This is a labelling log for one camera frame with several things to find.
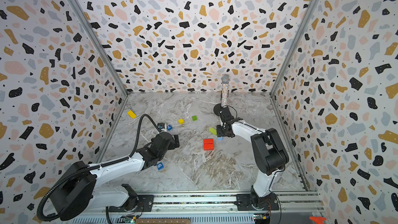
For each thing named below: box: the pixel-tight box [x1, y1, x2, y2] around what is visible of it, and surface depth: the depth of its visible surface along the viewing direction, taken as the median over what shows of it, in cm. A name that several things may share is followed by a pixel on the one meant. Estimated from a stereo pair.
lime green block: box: [208, 127, 218, 136], surface depth 102 cm
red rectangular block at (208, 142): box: [203, 138, 215, 147], surface depth 97 cm
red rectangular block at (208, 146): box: [203, 142, 215, 151], surface depth 97 cm
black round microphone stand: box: [213, 103, 223, 117], surface depth 115 cm
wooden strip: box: [135, 218, 192, 224], surface depth 69 cm
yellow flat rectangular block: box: [127, 109, 137, 119], surface depth 108 cm
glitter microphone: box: [220, 73, 231, 109], surface depth 93 cm
